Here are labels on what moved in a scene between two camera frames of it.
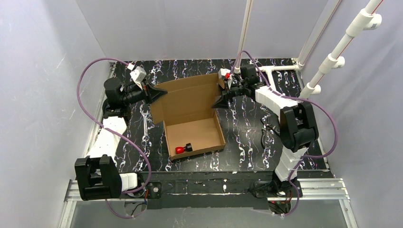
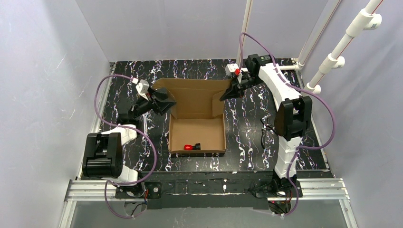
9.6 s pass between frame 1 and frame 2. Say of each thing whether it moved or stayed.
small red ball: moved
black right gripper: moved
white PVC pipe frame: stayed
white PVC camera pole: stayed
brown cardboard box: stayed
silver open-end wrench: stayed
